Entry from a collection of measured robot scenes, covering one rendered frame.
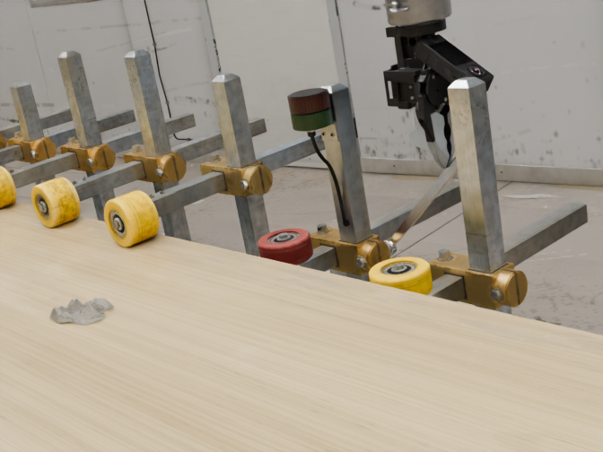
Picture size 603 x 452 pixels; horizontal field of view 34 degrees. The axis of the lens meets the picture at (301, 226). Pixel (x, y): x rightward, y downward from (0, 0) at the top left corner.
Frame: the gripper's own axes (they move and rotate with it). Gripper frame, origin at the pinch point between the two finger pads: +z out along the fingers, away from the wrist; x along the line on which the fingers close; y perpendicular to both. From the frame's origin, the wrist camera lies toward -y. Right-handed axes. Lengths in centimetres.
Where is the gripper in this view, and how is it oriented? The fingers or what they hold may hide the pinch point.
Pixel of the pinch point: (448, 160)
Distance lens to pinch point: 143.6
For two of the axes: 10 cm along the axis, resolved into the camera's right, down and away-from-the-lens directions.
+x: -7.2, 3.3, -6.1
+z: 1.6, 9.3, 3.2
